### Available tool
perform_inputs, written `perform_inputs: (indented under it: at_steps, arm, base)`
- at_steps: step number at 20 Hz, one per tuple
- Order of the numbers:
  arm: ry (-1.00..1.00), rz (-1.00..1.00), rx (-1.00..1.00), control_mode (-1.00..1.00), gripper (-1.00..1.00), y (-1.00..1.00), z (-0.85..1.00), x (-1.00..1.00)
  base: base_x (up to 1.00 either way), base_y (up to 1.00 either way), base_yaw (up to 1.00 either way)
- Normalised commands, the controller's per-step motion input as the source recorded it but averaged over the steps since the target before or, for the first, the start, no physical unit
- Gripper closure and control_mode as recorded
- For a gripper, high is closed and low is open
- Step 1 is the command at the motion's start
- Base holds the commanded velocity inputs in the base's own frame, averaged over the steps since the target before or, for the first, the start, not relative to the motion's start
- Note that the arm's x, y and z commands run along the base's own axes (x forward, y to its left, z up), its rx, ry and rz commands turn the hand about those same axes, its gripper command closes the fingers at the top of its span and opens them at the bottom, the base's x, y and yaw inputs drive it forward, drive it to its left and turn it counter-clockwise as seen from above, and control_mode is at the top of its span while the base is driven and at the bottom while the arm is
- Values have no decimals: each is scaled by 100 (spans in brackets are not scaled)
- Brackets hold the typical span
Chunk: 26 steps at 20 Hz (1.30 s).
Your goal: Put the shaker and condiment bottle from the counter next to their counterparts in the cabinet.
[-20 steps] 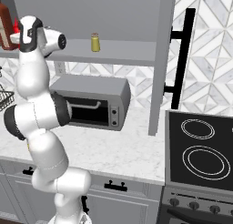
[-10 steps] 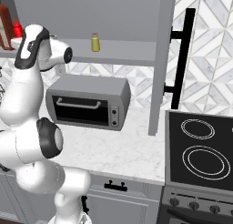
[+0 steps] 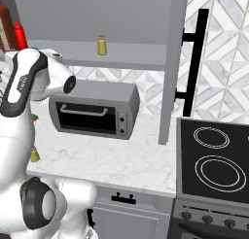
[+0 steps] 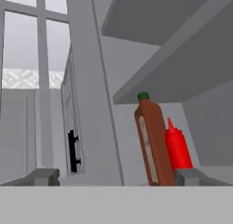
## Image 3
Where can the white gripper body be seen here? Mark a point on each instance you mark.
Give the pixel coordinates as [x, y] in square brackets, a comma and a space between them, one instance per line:
[55, 55]

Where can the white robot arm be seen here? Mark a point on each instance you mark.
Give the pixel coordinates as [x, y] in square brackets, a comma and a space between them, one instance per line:
[14, 142]

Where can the yellow shaker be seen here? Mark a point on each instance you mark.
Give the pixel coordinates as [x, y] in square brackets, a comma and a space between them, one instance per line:
[35, 156]
[102, 46]

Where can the brown condiment bottle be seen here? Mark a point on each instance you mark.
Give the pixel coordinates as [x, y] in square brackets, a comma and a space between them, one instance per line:
[6, 29]

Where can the red and green condiment bottle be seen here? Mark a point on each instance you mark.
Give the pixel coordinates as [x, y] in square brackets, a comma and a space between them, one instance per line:
[34, 118]

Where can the grey cabinet door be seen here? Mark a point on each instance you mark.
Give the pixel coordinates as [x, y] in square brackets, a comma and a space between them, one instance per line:
[171, 68]

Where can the grey toaster oven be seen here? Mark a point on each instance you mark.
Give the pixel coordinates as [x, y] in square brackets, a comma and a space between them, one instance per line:
[97, 110]

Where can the grey drawer front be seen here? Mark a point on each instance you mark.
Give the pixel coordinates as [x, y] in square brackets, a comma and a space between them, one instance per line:
[149, 197]

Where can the grey base cupboard door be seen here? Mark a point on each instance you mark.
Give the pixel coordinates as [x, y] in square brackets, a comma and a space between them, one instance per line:
[129, 223]

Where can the black hob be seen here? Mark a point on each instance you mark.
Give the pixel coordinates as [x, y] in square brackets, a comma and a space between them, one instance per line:
[214, 158]

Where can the black oven knob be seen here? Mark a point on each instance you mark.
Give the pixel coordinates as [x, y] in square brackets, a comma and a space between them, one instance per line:
[186, 215]
[207, 219]
[247, 226]
[229, 223]

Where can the grey wall cabinet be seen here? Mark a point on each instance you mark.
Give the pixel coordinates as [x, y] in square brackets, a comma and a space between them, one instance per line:
[97, 13]

